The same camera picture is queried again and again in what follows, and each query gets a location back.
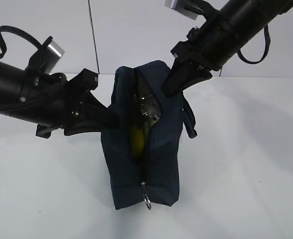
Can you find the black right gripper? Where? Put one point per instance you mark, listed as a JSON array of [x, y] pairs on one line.
[[210, 45]]

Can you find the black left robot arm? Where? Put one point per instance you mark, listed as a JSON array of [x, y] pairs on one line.
[[12, 80]]

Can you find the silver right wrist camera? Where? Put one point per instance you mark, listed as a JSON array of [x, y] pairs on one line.
[[190, 8]]

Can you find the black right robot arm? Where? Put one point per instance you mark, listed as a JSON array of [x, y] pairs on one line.
[[248, 17]]

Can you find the yellow lemon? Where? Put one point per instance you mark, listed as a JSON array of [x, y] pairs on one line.
[[137, 141]]

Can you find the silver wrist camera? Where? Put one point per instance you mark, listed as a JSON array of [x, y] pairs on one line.
[[49, 56], [190, 8]]

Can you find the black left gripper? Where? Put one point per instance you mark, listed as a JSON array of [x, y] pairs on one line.
[[53, 102]]

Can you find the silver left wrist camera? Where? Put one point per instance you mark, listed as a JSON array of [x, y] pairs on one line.
[[49, 56]]

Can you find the dark navy lunch bag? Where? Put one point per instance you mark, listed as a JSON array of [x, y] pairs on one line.
[[139, 102]]

